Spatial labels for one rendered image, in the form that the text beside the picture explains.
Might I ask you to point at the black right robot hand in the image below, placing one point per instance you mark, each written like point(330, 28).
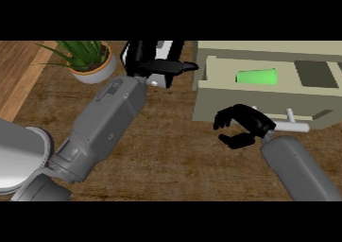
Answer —
point(249, 118)

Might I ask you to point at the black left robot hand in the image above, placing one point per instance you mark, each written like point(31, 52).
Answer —
point(151, 64)

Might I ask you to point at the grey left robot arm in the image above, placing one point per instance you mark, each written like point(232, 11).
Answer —
point(103, 123)

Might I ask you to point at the beige drawer front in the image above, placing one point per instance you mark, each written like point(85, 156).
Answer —
point(232, 102)

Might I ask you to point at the green cup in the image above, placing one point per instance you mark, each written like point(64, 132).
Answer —
point(256, 76)

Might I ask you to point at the beige open drawer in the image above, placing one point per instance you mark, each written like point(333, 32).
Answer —
point(288, 85)

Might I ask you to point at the white pot with orange rim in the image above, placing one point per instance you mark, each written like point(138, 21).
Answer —
point(95, 74)

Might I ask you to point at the green leafy plant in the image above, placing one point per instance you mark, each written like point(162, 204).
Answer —
point(82, 52)

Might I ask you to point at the beige wooden cabinet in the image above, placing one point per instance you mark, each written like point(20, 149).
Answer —
point(269, 48)

